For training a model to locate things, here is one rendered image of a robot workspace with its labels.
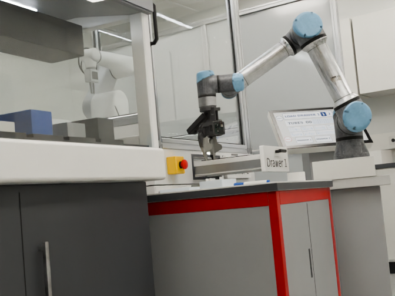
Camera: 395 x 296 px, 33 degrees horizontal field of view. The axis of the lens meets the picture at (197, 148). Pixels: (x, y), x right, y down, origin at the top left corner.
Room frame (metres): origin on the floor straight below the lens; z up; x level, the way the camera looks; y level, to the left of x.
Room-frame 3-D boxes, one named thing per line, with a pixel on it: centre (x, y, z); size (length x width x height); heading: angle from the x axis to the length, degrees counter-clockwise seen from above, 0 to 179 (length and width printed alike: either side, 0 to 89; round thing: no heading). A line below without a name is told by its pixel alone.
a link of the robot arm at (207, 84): (2.70, -0.06, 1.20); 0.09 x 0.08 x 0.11; 90
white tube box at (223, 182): (2.66, -0.07, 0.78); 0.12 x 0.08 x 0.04; 45
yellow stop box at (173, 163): (2.70, 0.09, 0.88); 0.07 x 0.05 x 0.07; 153
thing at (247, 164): (2.95, -0.14, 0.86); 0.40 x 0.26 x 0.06; 63
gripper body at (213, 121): (2.70, -0.06, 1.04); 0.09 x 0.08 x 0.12; 47
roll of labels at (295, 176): (2.62, -0.38, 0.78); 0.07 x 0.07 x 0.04
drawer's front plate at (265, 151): (2.86, -0.33, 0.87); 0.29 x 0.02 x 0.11; 153
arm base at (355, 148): (2.82, -0.65, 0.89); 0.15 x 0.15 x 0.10
